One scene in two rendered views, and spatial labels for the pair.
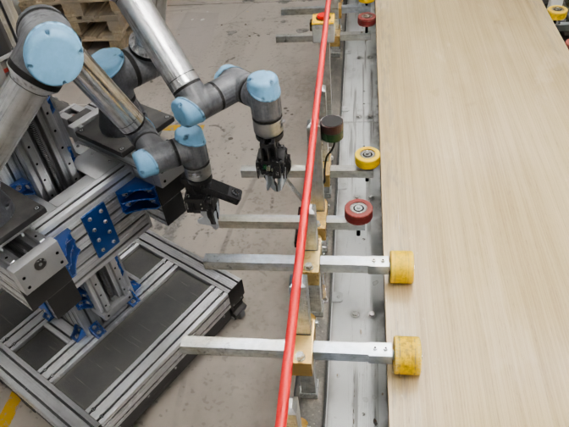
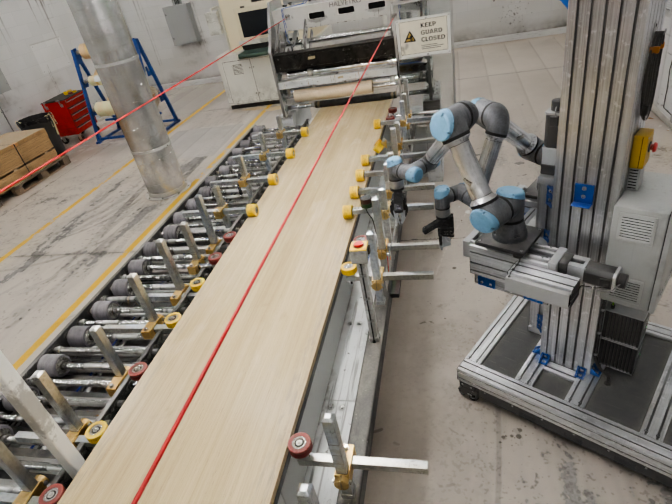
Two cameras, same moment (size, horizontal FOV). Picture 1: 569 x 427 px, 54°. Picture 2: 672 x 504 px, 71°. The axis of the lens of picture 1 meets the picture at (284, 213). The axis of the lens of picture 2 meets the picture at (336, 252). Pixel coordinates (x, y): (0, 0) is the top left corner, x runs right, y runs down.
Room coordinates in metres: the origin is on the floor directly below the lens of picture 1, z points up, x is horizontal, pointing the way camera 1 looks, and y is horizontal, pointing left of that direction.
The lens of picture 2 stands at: (3.37, -0.10, 2.25)
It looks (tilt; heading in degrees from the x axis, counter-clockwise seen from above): 32 degrees down; 187
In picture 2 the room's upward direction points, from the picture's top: 12 degrees counter-clockwise
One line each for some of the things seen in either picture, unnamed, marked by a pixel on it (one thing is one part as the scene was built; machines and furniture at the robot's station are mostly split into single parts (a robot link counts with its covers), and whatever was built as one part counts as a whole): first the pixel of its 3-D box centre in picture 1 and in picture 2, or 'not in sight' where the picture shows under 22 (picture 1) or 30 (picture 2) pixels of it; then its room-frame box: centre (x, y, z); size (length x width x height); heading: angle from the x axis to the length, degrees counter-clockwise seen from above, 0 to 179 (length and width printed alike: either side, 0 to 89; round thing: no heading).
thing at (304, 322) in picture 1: (305, 346); (390, 198); (0.73, -0.01, 0.90); 0.03 x 0.03 x 0.48; 80
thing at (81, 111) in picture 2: not in sight; (72, 117); (-5.53, -5.55, 0.41); 0.76 x 0.48 x 0.81; 176
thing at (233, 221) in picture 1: (291, 222); (398, 247); (1.20, -0.02, 0.84); 0.43 x 0.03 x 0.04; 80
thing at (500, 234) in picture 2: (119, 110); (509, 225); (1.53, 0.47, 1.09); 0.15 x 0.15 x 0.10
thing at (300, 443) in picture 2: (367, 27); (302, 451); (2.39, -0.46, 0.85); 0.08 x 0.08 x 0.11
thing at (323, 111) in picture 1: (323, 151); (376, 272); (1.47, -0.15, 0.89); 0.03 x 0.03 x 0.48; 80
